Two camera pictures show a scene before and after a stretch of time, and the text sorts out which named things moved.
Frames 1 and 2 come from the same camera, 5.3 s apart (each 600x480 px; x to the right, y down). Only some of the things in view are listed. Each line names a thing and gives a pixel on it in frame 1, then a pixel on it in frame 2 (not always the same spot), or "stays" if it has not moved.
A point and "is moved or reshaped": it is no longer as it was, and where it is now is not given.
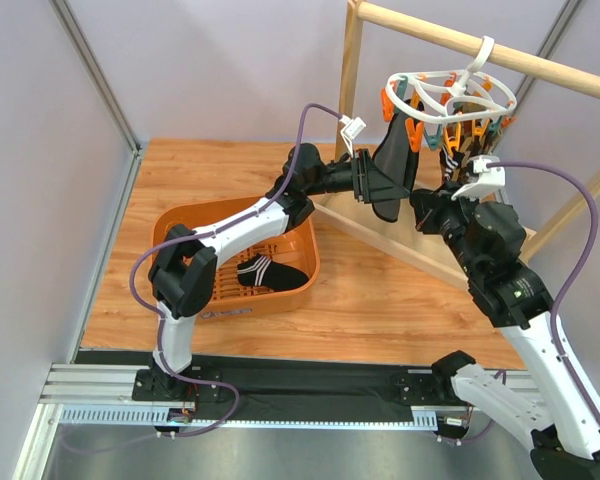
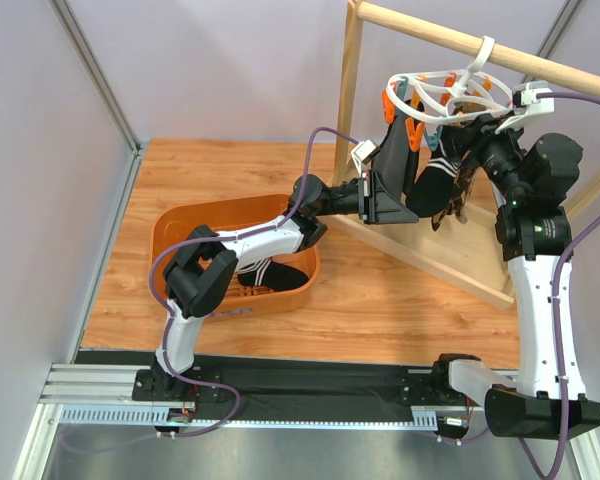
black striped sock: (450, 160) is moved or reshaped
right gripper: (431, 211) to (469, 138)
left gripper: (360, 178) to (370, 196)
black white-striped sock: (260, 271) stays
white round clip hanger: (452, 96) stays
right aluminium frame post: (549, 43) stays
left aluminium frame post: (135, 144) stays
